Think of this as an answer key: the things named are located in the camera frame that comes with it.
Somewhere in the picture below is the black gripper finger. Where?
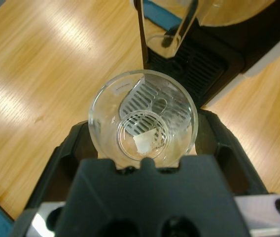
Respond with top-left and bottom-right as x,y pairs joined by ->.
24,120 -> 99,213
195,110 -> 269,198

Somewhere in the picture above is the clear drinking glass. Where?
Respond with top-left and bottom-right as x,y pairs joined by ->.
88,69 -> 200,163

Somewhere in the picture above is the white capsule coffee machine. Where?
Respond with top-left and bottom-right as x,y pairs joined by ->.
130,0 -> 280,112

